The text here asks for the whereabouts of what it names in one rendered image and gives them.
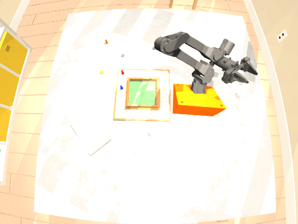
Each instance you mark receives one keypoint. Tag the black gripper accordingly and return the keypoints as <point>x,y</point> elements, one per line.
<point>231,68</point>

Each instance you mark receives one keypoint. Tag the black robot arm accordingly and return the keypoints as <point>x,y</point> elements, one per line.
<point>170,45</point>

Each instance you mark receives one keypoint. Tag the white die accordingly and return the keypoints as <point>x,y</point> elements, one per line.
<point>152,133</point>

